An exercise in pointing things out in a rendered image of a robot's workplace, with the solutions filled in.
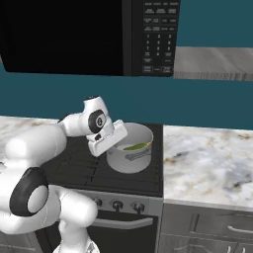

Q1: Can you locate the black hob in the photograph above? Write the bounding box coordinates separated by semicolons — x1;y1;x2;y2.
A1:
39;123;165;199

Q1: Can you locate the grey stove control panel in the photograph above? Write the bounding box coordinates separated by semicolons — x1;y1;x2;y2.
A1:
74;189;164;217

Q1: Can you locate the grey drawer front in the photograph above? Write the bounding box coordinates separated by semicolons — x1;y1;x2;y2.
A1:
193;211;253;245

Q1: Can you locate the grey base cupboard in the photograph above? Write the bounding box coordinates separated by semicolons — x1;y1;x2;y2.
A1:
0;230;38;253

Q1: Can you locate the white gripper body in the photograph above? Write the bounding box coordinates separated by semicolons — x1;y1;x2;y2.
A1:
88;120;128;158

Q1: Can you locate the grey wall cupboard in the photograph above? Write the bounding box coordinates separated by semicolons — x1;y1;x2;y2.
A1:
173;45;253;82

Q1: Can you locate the black microwave oven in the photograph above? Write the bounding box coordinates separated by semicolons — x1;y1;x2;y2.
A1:
0;0;182;78

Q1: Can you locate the green cucumber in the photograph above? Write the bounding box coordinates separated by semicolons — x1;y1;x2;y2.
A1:
123;141;152;152

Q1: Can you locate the grey drawer handle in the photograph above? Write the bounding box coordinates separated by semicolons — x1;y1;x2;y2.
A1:
226;224;253;235

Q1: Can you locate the grey cupboard door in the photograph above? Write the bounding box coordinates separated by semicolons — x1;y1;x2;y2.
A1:
157;232;239;253

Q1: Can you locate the grey oven door handle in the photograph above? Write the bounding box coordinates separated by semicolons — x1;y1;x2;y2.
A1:
89;216;154;230

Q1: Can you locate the grey metal pot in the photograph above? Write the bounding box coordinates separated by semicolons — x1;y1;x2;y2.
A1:
106;122;155;175

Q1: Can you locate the black oven door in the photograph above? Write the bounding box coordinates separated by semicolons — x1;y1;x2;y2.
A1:
35;209;161;253

